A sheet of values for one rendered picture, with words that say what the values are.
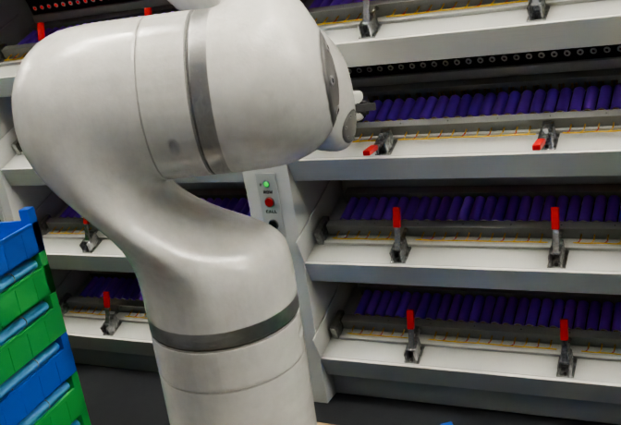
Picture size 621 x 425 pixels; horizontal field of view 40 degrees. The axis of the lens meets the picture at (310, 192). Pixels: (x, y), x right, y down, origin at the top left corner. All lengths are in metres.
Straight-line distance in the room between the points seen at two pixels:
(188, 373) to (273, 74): 0.24
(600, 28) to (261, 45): 0.77
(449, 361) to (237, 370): 0.92
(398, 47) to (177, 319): 0.81
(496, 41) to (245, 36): 0.77
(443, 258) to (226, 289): 0.87
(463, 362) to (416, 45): 0.56
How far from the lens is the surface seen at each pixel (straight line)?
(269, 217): 1.53
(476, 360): 1.52
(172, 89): 0.57
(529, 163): 1.33
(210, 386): 0.65
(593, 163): 1.31
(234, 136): 0.57
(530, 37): 1.29
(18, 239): 1.50
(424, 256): 1.46
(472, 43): 1.31
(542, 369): 1.49
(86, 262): 1.85
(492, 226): 1.44
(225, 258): 0.61
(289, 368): 0.66
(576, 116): 1.34
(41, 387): 1.56
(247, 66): 0.56
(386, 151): 1.39
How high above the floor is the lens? 0.83
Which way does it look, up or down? 16 degrees down
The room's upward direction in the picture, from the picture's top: 9 degrees counter-clockwise
